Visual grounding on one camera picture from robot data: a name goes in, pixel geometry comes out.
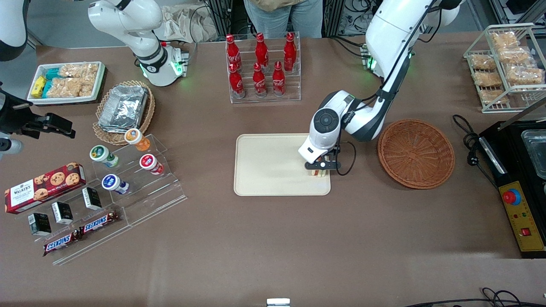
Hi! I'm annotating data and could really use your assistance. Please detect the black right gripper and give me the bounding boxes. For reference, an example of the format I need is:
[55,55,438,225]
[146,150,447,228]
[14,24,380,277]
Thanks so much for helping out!
[0,83,76,140]

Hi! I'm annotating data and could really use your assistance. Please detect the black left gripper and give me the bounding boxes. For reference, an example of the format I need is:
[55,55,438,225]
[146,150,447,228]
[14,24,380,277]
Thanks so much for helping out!
[304,145,342,176]

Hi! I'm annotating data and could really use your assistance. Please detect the cream plastic tray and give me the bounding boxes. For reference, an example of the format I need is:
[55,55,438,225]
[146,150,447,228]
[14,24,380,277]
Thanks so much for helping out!
[234,133,331,197]

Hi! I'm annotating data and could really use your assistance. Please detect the white rectangular snack tray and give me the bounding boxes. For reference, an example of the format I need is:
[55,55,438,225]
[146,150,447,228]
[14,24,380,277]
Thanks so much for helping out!
[27,61,106,105]

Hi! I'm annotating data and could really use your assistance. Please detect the light wicker basket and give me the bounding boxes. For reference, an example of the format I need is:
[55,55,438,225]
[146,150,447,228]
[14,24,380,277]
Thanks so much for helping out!
[93,80,156,146]

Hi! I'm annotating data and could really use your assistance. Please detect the brown wicker basket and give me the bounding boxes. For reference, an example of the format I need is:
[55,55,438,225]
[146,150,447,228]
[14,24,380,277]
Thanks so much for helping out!
[378,119,456,190]

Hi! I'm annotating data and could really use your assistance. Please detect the clear bag of rice crackers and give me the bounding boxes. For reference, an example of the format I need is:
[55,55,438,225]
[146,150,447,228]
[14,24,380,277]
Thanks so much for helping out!
[59,63,99,79]
[46,77,95,98]

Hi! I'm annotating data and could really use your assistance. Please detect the green lid yogurt cup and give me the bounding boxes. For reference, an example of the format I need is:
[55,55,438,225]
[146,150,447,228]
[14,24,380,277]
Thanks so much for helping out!
[90,145,120,168]

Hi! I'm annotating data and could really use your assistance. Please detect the red Walkers cookie box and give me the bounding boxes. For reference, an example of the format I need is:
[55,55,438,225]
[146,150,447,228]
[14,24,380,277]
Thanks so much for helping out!
[4,162,87,214]

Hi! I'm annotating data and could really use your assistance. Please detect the stack of foil containers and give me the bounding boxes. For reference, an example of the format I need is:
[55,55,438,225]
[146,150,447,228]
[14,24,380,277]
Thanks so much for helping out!
[98,85,148,133]

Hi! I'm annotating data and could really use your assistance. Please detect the orange lid yogurt cup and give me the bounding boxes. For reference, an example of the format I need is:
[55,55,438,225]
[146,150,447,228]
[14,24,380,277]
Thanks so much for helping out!
[125,128,151,152]

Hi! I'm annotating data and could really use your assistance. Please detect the blue lid yogurt cup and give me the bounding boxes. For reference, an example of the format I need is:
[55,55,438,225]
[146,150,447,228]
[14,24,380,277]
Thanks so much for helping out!
[102,174,130,195]

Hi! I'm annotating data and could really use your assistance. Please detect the small black box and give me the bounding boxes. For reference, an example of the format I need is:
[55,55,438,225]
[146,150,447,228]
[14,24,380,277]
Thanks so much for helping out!
[82,187,103,211]
[51,202,74,225]
[28,213,52,237]

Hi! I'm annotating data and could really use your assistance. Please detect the clear acrylic bottle rack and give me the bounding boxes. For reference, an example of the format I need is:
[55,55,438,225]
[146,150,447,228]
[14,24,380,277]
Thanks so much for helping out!
[225,32,302,104]

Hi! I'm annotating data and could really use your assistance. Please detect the red lid yogurt cup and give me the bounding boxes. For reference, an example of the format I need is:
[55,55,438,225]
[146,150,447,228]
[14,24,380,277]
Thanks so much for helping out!
[139,154,165,176]

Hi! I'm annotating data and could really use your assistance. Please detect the red cola bottle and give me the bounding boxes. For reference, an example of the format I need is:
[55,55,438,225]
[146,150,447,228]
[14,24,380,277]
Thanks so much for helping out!
[226,34,242,71]
[252,63,267,98]
[255,33,269,71]
[229,63,245,99]
[272,61,286,97]
[283,33,297,72]

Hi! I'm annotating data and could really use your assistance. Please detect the Snickers chocolate bar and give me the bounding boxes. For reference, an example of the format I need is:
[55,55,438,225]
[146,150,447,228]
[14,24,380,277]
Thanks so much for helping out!
[79,211,121,236]
[43,230,84,257]

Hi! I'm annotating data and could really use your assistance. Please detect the clear acrylic stepped stand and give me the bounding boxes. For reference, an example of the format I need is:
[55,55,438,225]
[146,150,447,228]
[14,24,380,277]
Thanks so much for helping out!
[91,134,188,227]
[15,187,133,266]

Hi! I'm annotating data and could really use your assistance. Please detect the person in jeans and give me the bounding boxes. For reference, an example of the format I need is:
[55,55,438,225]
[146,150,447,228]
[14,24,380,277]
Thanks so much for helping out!
[243,0,324,39]

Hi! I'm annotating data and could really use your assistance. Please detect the crumpled beige bag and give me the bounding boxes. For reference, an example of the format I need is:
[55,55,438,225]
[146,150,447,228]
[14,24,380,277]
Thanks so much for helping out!
[154,4,218,43]

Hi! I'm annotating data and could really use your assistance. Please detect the clear bag of fried snacks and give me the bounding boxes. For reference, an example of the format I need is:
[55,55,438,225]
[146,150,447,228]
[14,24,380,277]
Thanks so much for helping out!
[469,53,498,71]
[490,32,519,48]
[505,65,545,86]
[480,89,511,105]
[498,46,534,66]
[473,70,503,88]

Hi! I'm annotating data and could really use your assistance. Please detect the black appliance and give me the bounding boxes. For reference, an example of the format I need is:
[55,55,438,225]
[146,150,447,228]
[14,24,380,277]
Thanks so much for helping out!
[479,98,546,259]

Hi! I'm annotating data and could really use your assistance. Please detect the yellow control panel box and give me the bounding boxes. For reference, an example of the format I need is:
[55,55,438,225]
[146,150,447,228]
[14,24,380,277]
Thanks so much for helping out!
[499,181,546,252]

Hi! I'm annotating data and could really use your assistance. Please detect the steel pan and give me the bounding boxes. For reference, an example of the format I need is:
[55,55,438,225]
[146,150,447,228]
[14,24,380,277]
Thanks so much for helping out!
[521,130,546,180]

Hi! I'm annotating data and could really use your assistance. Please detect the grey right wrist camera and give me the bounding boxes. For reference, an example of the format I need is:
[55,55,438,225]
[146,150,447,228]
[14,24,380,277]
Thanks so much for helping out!
[0,139,24,156]

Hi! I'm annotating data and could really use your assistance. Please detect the black left arm base cable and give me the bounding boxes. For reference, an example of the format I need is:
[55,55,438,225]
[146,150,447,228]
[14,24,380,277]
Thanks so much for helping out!
[328,35,368,58]

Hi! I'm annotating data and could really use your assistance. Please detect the black arm base cable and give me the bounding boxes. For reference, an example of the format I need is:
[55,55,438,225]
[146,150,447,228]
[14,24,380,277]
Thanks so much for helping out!
[328,35,368,58]
[187,4,214,65]

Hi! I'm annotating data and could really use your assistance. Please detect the black power cable with plug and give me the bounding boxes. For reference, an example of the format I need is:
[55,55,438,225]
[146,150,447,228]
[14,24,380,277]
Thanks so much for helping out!
[452,114,500,188]

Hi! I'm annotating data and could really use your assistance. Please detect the black background cable bundle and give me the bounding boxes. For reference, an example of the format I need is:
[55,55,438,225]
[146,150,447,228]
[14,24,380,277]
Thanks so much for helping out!
[324,0,380,36]

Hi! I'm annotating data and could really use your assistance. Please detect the black right arm base cable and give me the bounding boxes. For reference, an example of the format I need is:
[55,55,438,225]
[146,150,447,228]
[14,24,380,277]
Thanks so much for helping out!
[187,4,214,65]

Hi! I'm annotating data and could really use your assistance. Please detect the white wire rack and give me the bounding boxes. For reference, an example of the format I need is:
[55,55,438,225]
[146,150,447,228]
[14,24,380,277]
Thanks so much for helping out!
[464,23,546,114]

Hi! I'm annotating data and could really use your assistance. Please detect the black cable at table edge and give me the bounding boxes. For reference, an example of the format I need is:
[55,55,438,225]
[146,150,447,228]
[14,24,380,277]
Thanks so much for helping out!
[403,288,546,307]

